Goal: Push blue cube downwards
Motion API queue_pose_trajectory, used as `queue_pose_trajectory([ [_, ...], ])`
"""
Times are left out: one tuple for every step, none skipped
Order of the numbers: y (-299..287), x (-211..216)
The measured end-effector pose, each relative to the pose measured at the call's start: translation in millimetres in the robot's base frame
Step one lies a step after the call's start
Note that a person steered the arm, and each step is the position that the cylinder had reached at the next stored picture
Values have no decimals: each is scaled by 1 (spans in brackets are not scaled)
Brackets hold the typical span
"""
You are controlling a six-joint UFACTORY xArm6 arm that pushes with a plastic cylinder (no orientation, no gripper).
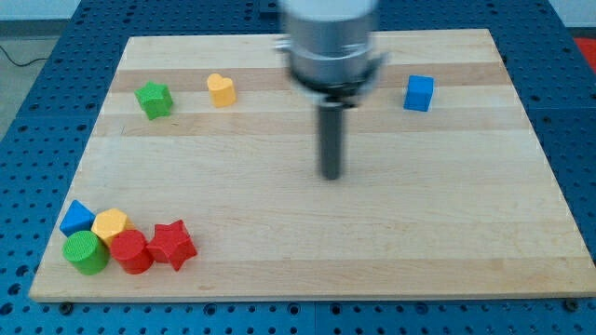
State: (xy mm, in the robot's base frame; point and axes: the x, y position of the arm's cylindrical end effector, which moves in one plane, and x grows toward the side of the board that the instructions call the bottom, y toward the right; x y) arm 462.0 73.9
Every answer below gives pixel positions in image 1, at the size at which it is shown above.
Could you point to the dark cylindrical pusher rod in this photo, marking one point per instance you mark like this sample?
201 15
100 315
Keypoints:
330 138

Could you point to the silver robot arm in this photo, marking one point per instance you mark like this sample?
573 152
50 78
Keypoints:
329 52

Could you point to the blue cube block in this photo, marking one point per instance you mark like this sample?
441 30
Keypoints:
419 93

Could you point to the yellow heart block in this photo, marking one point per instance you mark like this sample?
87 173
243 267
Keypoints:
222 90

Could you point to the wooden board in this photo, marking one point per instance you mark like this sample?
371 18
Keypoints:
458 202

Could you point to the green star block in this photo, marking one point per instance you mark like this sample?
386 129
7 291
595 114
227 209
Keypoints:
154 99

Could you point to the red star block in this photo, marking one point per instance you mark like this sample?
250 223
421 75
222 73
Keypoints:
172 244

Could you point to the red cylinder block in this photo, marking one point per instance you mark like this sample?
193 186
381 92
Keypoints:
129 249

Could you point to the yellow hexagon block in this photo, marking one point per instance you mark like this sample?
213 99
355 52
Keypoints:
110 223

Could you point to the blue triangle block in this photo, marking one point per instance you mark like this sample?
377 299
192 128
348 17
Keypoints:
77 218

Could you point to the green cylinder block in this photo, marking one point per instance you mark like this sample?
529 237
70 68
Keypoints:
86 252

